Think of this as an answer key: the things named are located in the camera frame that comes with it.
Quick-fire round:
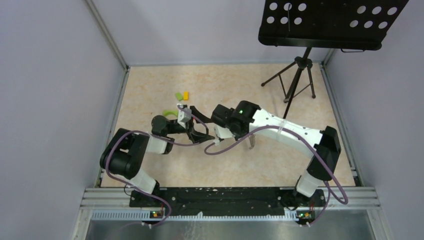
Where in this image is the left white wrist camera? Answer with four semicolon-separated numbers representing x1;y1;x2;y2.
176;103;192;128

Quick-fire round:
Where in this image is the grey slotted cable duct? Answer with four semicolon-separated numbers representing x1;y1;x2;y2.
91;210;299;222

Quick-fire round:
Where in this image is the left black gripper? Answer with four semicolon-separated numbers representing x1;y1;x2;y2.
166;106;214;145

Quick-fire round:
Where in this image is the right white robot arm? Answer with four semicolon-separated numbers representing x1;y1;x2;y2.
210;100;342;206

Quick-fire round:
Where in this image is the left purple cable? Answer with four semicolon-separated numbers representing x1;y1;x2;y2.
104;105;210;229

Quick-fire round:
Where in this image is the yellow block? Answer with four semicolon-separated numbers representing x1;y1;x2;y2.
183;91;189;101

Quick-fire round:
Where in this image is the black music stand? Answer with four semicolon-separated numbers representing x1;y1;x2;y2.
257;0;410;119

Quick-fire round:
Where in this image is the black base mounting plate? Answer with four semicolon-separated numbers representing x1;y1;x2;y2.
129;187;325;217

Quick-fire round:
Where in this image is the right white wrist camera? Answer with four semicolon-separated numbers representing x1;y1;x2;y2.
213;125;235;146

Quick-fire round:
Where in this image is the green arch block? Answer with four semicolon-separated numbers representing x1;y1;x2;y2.
162;110;179;117

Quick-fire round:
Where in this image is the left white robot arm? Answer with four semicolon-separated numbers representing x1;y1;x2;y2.
99;104;214;207

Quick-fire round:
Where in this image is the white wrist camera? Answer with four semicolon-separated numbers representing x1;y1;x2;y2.
176;103;192;128
213;125;235;146

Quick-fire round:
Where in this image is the light green flat block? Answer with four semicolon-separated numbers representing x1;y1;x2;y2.
175;92;184;102

